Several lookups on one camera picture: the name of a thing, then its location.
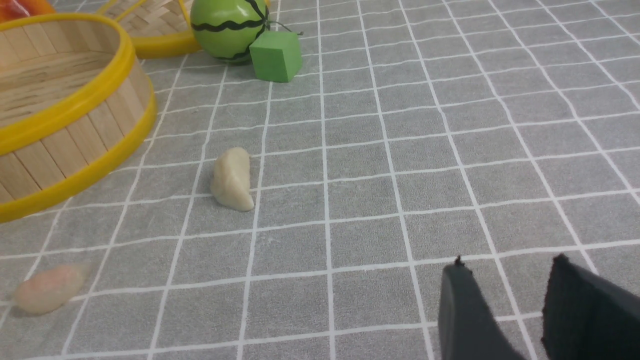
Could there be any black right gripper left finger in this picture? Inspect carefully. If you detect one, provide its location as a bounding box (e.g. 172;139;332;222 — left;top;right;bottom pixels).
438;256;523;360

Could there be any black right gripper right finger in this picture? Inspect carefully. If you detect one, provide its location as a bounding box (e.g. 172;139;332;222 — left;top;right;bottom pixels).
542;254;640;360

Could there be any cream white dumpling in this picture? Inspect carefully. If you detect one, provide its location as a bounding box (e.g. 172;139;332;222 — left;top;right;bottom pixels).
210;146;255;212

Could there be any pink dumpling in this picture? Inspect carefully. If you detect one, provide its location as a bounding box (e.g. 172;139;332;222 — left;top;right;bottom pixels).
13;263;90;315

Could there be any woven bamboo steamer lid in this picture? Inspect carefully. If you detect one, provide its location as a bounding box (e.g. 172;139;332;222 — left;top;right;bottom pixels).
96;0;202;59

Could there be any bamboo steamer tray yellow rim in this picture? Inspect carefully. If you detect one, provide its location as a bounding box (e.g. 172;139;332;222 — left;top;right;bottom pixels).
0;13;158;223

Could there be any grey grid tablecloth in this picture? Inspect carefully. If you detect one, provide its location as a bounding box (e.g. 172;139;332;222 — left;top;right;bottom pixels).
1;0;640;360

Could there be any green cube block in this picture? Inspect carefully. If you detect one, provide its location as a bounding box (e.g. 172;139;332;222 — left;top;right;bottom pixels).
249;30;303;83

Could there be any green toy watermelon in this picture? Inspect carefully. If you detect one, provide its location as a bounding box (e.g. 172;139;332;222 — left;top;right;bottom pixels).
190;0;270;63

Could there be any orange toy pear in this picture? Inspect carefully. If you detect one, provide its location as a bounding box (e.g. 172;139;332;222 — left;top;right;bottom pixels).
0;0;56;23

